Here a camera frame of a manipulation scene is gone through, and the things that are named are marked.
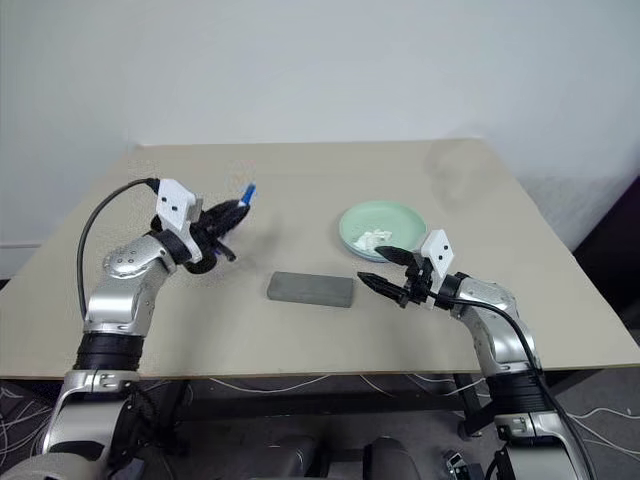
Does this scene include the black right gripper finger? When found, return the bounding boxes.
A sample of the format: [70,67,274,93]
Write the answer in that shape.
[356,272,407,305]
[374,244,417,268]

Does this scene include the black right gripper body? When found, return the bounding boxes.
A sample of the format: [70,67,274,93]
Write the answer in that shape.
[397,254,436,308]

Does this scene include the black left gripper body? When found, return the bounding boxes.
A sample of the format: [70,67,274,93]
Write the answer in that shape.
[191,208,227,252]

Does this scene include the white tissue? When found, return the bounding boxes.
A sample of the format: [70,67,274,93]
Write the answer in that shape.
[353,228,394,250]

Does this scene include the black plastic cup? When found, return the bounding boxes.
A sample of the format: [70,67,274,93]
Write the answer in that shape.
[184,198,254,275]

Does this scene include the green plate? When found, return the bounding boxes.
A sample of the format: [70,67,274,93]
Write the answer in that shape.
[338,199,428,257]

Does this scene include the grey glasses case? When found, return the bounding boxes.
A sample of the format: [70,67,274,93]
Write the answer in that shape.
[266,271,355,308]

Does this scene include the dark grey rounded shape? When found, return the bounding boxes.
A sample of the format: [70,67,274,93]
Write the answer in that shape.
[363,435,426,480]
[259,433,322,480]

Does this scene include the small black white floor device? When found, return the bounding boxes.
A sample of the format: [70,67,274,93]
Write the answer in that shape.
[443,449,485,480]

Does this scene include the dark cabinet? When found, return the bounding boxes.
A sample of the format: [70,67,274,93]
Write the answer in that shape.
[572,169,640,346]

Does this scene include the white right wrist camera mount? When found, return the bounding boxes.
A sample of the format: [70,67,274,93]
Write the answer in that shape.
[418,228,456,297]

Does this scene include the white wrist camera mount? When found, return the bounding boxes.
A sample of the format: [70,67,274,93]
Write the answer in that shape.
[153,178,204,262]
[418,228,456,297]

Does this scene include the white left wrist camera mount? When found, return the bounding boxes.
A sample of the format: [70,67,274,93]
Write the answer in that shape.
[153,178,204,262]

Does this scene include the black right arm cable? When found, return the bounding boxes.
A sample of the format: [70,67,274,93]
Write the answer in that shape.
[430,293,599,480]

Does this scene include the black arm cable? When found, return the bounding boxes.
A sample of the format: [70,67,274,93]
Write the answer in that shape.
[75,178,161,321]
[430,293,599,480]

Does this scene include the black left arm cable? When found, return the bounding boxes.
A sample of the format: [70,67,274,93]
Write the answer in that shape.
[75,178,161,321]

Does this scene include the black metal table frame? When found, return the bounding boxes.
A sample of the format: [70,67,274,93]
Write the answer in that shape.
[134,372,609,441]

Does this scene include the white floor cable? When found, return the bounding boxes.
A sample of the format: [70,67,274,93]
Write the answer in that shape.
[0,382,64,451]
[207,372,481,399]

